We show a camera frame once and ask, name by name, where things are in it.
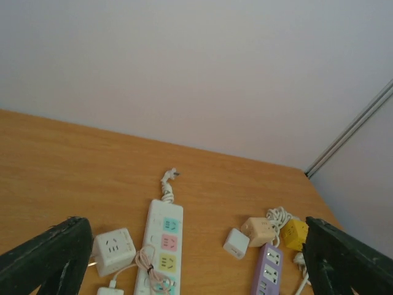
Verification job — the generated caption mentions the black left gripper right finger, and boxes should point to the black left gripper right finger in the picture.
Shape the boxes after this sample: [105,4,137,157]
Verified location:
[303,216,392,294]

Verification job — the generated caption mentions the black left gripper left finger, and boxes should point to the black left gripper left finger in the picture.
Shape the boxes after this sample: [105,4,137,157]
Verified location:
[1,216,93,294]

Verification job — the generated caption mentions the white cube socket adapter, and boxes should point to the white cube socket adapter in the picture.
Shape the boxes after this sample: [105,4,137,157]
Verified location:
[91,227,136,277]

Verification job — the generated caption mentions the beige cube socket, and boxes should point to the beige cube socket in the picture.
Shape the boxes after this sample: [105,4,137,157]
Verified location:
[240,217,277,248]

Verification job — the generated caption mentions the white power strip pastel sockets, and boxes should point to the white power strip pastel sockets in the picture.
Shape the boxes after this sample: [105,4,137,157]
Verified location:
[133,167,184,295]

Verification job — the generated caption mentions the white charger with pink cable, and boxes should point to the white charger with pink cable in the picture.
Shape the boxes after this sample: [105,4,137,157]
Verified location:
[97,245,175,294]

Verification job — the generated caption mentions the yellow cube socket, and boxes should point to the yellow cube socket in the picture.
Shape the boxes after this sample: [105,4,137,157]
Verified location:
[281,219,308,252]

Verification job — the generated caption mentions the purple power strip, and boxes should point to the purple power strip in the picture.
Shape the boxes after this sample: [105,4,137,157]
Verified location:
[251,243,283,295]

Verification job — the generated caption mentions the white square charger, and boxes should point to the white square charger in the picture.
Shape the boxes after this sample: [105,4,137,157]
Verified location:
[223,228,250,259]

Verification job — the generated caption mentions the white coiled power cable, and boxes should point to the white coiled power cable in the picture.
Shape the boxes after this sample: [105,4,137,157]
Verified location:
[265,206,310,295]

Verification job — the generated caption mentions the aluminium frame post right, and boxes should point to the aluminium frame post right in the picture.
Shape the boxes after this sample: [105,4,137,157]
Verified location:
[304,80,392,179]

